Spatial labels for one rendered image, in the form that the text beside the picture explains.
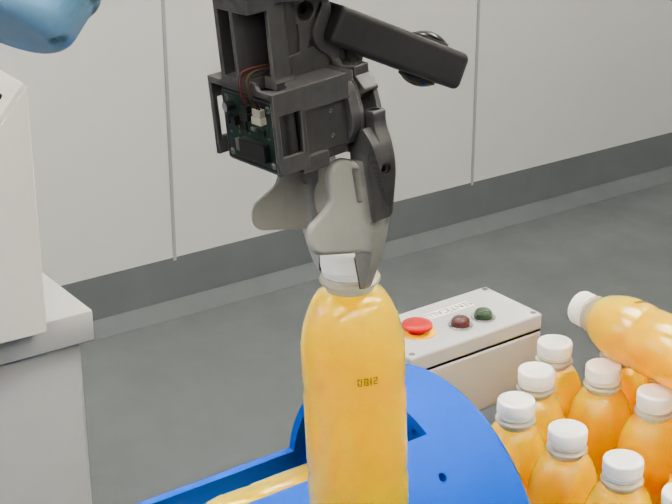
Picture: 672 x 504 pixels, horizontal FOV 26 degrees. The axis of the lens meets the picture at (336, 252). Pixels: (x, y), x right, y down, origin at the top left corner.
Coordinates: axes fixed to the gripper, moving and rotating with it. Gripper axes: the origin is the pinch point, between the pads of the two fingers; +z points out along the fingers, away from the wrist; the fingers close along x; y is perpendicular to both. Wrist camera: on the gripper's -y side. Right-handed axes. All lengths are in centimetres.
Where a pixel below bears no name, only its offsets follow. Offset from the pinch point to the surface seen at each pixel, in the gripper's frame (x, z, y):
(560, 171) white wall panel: -273, 145, -295
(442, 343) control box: -40, 36, -41
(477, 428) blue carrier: -7.7, 23.7, -17.1
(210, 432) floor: -209, 144, -104
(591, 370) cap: -24, 36, -48
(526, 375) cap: -27, 35, -41
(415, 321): -44, 34, -40
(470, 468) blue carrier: -5.4, 25.3, -14.1
